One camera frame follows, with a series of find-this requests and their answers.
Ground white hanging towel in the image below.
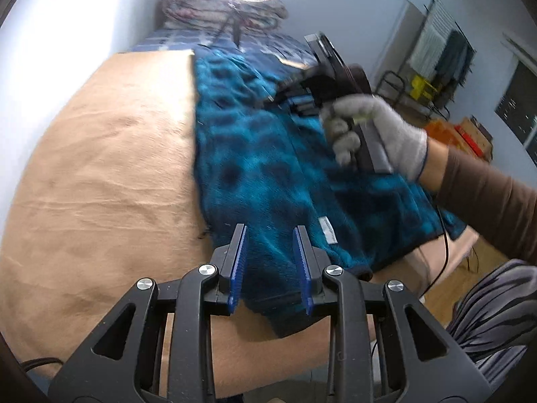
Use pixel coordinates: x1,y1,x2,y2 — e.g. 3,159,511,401
409,6,456,77

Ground blue fleece garment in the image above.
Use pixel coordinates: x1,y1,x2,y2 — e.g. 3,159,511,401
191,46,466,339

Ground blue checkered bedsheet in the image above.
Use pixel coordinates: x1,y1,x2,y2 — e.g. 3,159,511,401
130,25,322,70

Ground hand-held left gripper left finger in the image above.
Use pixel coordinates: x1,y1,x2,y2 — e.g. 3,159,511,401
48,223,248,403

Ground dark hanging garment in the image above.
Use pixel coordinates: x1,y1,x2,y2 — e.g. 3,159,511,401
436,29,476,88

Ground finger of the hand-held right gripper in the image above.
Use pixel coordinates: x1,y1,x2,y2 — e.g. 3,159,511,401
262,71,320,107

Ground clothes drying rack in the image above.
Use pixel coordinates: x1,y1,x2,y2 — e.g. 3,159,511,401
405,0,479,93

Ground folded floral quilt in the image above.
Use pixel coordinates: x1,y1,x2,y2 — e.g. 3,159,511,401
157,0,290,32

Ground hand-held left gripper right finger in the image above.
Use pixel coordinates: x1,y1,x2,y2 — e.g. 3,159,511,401
292,225,491,403

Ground dark wall poster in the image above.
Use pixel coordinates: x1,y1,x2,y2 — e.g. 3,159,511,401
495,61,537,144

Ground black cable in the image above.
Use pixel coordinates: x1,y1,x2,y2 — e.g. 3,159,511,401
420,206,450,299

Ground black metal chair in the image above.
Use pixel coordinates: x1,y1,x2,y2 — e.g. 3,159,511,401
375,71,450,122

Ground person's right hand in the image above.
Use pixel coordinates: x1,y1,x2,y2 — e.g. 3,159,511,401
321,94,429,183

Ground cardboard box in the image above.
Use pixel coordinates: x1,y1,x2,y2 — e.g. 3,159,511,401
455,117,493,161

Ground tan blanket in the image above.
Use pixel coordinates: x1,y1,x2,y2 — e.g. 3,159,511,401
0,48,483,403

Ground person's grey striped pants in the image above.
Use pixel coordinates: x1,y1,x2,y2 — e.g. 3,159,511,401
447,258,537,387

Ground person's right forearm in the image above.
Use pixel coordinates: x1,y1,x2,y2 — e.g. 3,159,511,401
420,138,537,263

